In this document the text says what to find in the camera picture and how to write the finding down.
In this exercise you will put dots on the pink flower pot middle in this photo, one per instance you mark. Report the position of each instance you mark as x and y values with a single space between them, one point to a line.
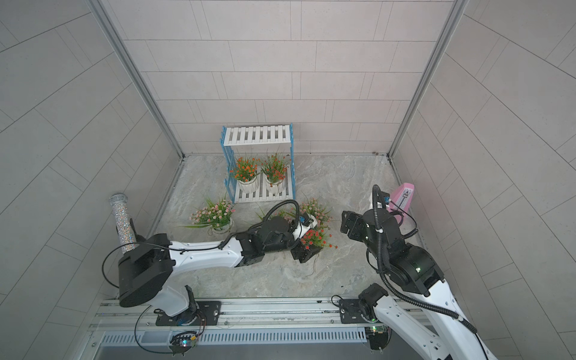
287 212

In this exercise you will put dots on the aluminium rail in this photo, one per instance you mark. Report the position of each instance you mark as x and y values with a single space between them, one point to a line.
242 321

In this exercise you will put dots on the blue white wooden rack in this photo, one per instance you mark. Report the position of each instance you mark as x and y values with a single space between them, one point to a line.
253 144

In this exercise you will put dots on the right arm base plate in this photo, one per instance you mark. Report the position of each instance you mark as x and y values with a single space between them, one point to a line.
352 311

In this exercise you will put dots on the right controller board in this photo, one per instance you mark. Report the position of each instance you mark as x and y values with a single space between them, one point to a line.
378 337

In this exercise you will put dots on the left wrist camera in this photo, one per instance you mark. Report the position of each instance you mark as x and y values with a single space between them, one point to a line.
306 222

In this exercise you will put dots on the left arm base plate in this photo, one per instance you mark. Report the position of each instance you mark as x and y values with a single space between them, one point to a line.
206 313

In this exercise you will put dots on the left controller board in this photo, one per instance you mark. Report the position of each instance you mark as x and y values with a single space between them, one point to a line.
183 342

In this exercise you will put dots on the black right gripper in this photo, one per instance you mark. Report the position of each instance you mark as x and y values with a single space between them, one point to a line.
358 220

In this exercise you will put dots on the silver glitter cylinder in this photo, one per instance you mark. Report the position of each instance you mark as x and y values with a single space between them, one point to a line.
126 233

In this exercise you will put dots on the controller board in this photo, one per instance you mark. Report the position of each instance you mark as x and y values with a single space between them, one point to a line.
183 342
378 337

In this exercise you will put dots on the red flower pot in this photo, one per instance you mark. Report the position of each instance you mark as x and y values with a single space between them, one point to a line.
317 239
274 168
246 173

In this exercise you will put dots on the pink flower pot right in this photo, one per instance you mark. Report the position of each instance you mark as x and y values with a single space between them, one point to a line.
319 210

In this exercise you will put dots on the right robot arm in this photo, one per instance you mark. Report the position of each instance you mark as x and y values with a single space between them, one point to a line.
414 300

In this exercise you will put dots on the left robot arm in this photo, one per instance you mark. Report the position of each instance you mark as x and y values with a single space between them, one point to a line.
148 264

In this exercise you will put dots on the pink metronome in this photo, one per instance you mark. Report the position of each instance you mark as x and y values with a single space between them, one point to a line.
400 200

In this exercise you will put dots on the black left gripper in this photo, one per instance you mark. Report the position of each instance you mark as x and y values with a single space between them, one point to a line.
306 253

